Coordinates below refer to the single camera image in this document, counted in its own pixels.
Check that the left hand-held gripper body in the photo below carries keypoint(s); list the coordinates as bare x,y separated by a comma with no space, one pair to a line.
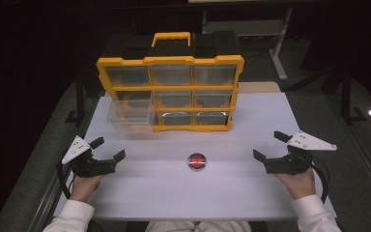
90,167

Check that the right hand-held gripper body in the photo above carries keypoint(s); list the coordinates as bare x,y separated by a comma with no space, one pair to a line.
288,162

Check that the clear plastic drawer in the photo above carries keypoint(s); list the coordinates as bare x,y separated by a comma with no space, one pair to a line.
130,116

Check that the round red tin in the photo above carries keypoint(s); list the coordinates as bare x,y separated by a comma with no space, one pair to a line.
197,161

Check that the yellow drawer organizer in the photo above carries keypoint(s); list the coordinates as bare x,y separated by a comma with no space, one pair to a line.
174,88

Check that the person's left hand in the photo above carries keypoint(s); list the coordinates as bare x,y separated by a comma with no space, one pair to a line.
84,187

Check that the person's right hand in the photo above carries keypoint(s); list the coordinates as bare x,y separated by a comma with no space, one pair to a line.
297,185

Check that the black metal stand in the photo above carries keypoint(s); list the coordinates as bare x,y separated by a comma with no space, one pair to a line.
346,96
79,96

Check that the beige cardboard sheet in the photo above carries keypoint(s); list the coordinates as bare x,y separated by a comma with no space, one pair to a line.
259,87

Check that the white metal table stand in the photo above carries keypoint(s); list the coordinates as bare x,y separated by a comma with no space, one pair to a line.
278,54

